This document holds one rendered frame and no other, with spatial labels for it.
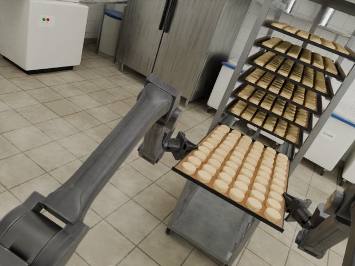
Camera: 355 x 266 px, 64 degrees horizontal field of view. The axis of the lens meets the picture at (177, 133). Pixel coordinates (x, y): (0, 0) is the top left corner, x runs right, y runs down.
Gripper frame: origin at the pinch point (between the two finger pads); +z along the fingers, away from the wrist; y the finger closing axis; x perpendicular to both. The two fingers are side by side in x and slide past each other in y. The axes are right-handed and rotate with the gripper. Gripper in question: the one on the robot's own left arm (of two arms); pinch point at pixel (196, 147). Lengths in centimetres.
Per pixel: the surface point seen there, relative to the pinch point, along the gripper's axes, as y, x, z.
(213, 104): 72, -228, 160
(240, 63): -32.0, -28.4, 23.6
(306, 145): -9, 3, 56
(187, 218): 83, -35, 43
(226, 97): -13.4, -28.4, 24.5
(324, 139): 44, -114, 247
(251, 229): 51, 2, 58
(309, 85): -35, -9, 50
